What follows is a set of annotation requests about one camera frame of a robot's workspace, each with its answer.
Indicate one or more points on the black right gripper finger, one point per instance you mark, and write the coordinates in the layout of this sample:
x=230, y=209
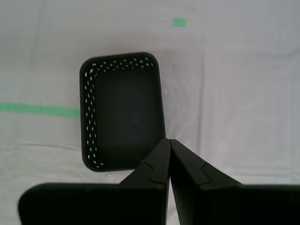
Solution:
x=222, y=204
x=105, y=204

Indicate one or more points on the black perforated plastic basket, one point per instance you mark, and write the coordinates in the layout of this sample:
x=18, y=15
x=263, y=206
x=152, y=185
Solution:
x=126, y=112

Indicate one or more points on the green tape square marker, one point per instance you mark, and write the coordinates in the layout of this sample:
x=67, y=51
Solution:
x=179, y=22

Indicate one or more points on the long green tape strip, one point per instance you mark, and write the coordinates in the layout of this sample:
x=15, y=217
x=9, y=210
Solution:
x=35, y=109

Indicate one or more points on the translucent plastic table cover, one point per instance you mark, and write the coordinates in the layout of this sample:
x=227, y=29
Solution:
x=234, y=93

